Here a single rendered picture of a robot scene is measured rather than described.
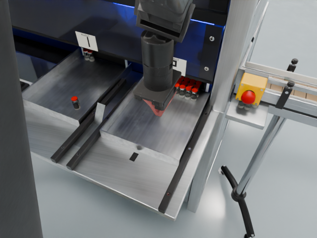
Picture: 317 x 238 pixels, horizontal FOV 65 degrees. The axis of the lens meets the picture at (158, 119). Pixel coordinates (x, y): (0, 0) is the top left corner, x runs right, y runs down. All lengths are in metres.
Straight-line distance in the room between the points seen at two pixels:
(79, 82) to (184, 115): 0.43
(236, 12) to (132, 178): 0.50
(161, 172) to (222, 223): 0.97
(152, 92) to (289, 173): 1.56
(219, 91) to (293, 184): 1.21
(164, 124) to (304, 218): 1.22
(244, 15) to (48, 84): 0.73
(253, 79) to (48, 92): 0.71
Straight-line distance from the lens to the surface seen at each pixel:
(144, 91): 0.48
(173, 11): 0.34
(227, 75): 0.77
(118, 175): 0.71
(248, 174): 1.36
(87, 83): 1.00
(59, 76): 1.06
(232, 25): 0.70
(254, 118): 0.89
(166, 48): 0.43
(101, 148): 0.77
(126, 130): 0.80
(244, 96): 0.76
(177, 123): 0.81
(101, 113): 0.82
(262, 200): 1.76
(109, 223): 1.61
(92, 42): 0.95
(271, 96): 0.93
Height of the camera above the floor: 1.49
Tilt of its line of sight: 48 degrees down
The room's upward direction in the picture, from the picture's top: straight up
